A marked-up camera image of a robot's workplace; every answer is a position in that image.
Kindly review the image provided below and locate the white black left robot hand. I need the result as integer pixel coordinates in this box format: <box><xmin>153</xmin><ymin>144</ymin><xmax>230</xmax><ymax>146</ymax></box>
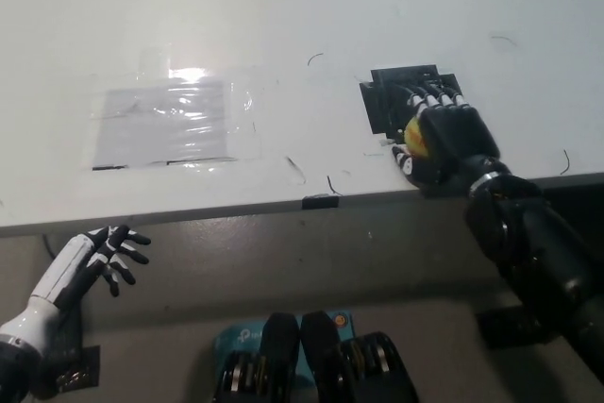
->
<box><xmin>28</xmin><ymin>224</ymin><xmax>153</xmax><ymax>313</ymax></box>

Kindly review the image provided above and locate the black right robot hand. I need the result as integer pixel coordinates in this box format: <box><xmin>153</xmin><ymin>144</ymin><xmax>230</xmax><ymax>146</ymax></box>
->
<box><xmin>390</xmin><ymin>80</ymin><xmax>502</xmax><ymax>196</ymax></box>

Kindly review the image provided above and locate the clear plastic sheet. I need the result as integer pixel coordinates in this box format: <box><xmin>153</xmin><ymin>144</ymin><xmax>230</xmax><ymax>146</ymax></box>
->
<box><xmin>91</xmin><ymin>80</ymin><xmax>240</xmax><ymax>171</ymax></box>

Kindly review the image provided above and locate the short black tape strip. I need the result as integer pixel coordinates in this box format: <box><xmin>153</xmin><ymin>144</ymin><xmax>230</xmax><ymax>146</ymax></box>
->
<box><xmin>301</xmin><ymin>193</ymin><xmax>341</xmax><ymax>211</ymax></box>

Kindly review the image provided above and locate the orange yellow tennis ball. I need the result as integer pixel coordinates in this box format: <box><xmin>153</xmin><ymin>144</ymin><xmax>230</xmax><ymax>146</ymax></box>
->
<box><xmin>402</xmin><ymin>114</ymin><xmax>433</xmax><ymax>160</ymax></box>

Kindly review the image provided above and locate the teal router box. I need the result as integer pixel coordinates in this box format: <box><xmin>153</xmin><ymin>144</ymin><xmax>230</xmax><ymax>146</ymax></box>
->
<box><xmin>211</xmin><ymin>310</ymin><xmax>353</xmax><ymax>376</ymax></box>

